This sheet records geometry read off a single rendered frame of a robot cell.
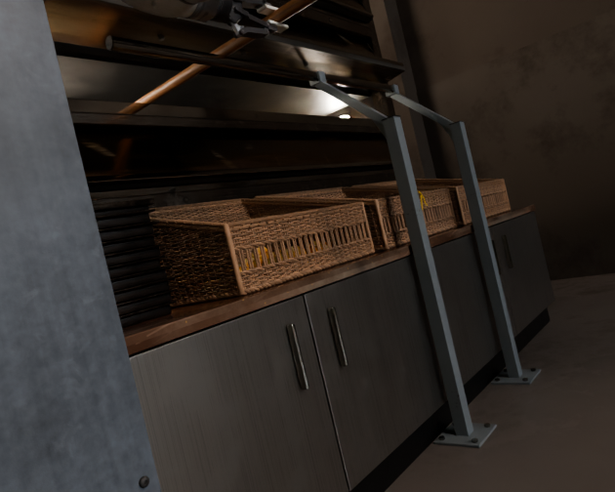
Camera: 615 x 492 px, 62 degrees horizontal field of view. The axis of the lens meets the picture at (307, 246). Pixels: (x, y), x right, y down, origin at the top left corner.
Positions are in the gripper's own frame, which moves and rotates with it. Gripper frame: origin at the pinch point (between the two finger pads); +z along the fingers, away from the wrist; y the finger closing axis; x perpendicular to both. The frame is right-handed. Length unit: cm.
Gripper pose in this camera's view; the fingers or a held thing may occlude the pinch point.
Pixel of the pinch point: (272, 19)
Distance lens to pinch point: 134.7
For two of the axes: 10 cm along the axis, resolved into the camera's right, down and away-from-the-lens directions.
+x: 7.5, -1.7, -6.4
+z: 6.2, -1.5, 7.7
